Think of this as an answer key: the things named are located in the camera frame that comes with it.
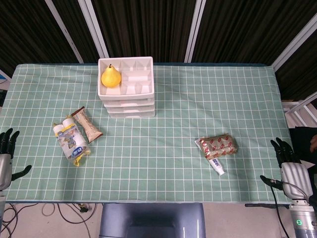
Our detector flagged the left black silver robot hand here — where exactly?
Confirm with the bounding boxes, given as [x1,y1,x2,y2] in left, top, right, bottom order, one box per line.
[0,128,32,191]

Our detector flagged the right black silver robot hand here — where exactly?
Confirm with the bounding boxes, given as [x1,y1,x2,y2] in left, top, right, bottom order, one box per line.
[260,137,313,199]

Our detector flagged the empty clear plastic drawer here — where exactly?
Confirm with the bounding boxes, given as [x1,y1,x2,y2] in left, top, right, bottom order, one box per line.
[106,112,156,119]
[104,106,156,114]

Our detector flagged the person in dark clothing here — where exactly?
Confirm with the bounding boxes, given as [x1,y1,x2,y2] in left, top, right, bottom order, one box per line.
[289,126,317,171]

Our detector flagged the white metal rack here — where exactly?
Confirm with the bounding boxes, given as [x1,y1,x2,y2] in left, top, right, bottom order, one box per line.
[281,91,317,129]

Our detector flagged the pack of white bottles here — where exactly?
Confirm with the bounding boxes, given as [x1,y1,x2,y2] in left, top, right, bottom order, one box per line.
[53,116,92,167]

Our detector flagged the white toothpaste tube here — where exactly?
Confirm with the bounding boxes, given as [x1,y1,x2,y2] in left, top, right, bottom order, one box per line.
[195,138,226,177]

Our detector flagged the gold red-printed package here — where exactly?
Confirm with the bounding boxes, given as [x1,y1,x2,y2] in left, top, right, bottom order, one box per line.
[198,133,239,159]

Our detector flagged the blue white box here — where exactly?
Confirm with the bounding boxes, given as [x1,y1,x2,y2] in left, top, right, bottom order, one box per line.
[0,69,12,87]

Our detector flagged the brown snack wrapper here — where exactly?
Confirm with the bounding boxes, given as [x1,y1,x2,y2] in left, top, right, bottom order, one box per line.
[71,106,104,144]

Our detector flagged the green checked tablecloth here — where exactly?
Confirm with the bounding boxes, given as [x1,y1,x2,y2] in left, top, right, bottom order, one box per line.
[0,63,297,205]

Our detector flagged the yellow pear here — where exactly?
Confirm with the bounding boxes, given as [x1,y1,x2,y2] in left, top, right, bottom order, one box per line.
[101,63,122,88]

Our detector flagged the blue grey robot torso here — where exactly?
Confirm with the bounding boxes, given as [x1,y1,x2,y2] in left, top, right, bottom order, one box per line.
[99,202,206,238]

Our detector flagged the black pleated curtain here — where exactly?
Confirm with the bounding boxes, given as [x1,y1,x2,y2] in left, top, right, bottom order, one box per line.
[0,0,317,100]

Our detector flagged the black right hand cable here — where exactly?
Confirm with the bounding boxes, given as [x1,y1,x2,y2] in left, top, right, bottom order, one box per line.
[269,178,310,238]

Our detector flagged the black floor cable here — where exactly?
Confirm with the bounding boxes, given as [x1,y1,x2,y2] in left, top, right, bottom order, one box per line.
[0,203,39,238]

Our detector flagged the grey floor cable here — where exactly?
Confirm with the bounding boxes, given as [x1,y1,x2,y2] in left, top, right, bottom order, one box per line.
[41,203,99,238]

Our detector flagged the white frame post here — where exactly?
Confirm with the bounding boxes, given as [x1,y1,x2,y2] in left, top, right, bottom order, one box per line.
[44,0,84,63]
[184,0,206,63]
[78,0,111,64]
[271,12,317,72]

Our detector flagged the white drawer organizer frame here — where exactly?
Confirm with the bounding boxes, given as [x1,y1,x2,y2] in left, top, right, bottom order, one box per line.
[98,56,156,119]

